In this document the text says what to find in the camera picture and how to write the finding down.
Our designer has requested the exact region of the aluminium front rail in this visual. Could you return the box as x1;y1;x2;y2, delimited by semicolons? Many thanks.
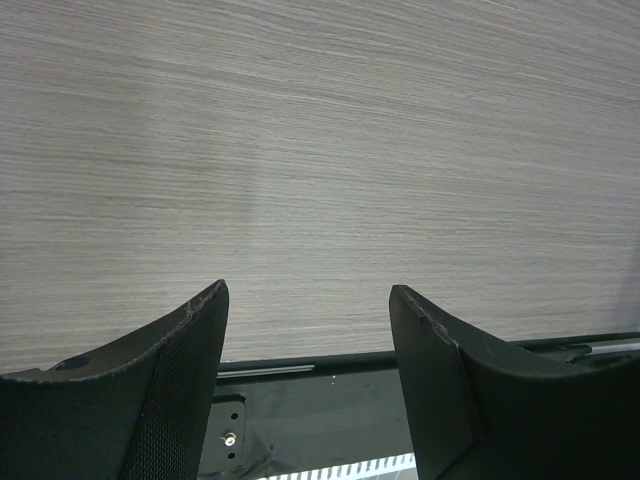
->
218;332;639;379

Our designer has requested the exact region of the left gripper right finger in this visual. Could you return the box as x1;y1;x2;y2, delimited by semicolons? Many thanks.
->
389;285;639;479

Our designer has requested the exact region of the white slotted cable duct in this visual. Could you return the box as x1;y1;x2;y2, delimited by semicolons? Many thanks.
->
261;453;418;480

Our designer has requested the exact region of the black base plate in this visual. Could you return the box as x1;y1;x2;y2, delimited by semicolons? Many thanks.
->
198;368;413;479

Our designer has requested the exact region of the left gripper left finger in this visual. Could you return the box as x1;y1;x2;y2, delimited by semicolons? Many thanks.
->
1;280;229;479

